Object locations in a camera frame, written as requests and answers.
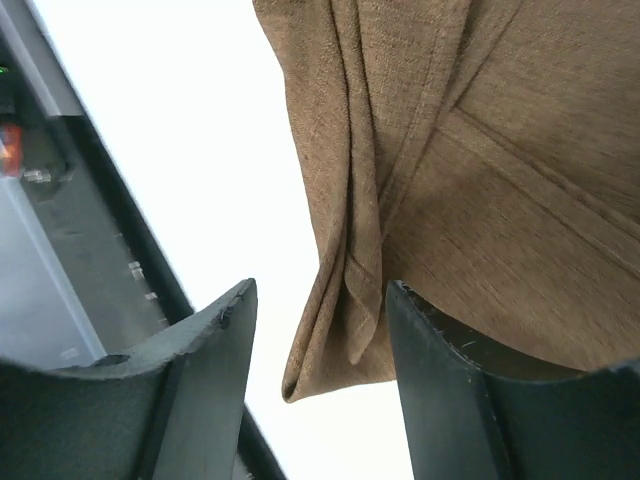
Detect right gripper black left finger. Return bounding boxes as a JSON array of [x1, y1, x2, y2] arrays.
[[1, 279, 258, 479]]

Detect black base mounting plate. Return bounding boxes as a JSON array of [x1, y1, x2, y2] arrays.
[[1, 3, 282, 479]]

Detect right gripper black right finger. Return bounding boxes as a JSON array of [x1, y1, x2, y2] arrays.
[[386, 281, 639, 480]]

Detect brown cloth napkin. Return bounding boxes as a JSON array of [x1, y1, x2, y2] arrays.
[[254, 1, 639, 402]]

